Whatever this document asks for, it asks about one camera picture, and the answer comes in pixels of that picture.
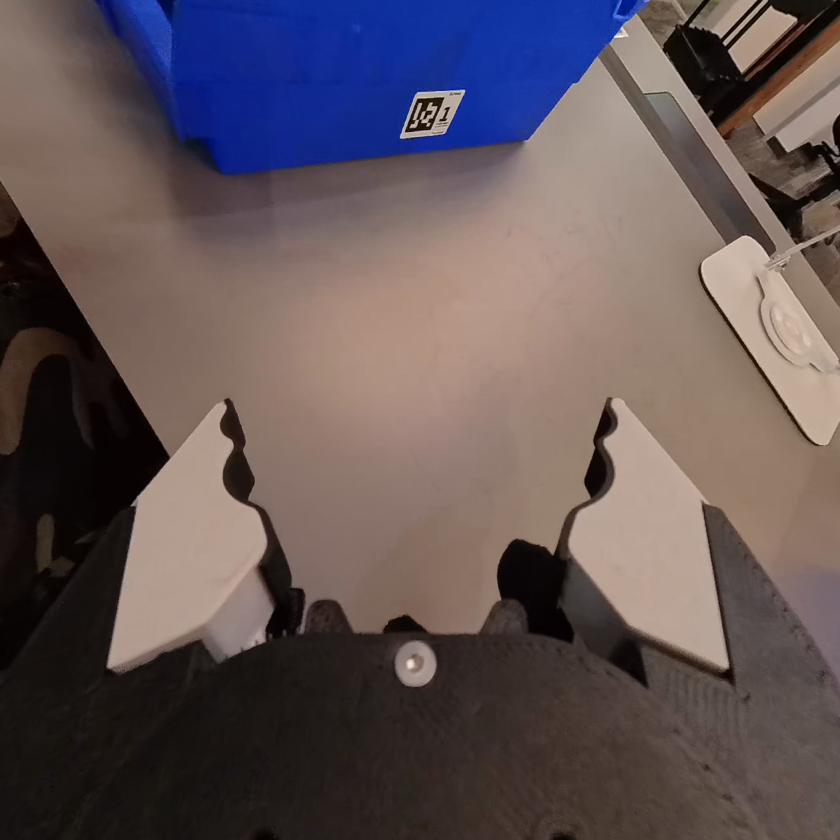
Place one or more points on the black office chair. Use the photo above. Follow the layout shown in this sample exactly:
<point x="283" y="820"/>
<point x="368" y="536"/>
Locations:
<point x="807" y="184"/>
<point x="702" y="59"/>

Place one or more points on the blue plastic storage bin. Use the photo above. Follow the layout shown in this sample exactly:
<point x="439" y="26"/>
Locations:
<point x="295" y="79"/>

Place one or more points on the wooden book stand white base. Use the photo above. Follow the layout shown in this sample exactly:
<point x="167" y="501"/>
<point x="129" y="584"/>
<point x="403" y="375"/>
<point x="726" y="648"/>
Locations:
<point x="735" y="295"/>

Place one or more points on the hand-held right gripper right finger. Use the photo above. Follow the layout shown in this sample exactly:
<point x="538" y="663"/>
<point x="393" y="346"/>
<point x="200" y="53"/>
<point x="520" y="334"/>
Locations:
<point x="649" y="558"/>

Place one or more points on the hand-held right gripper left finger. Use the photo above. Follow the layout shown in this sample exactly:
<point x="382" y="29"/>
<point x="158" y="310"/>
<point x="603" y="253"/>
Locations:
<point x="190" y="544"/>

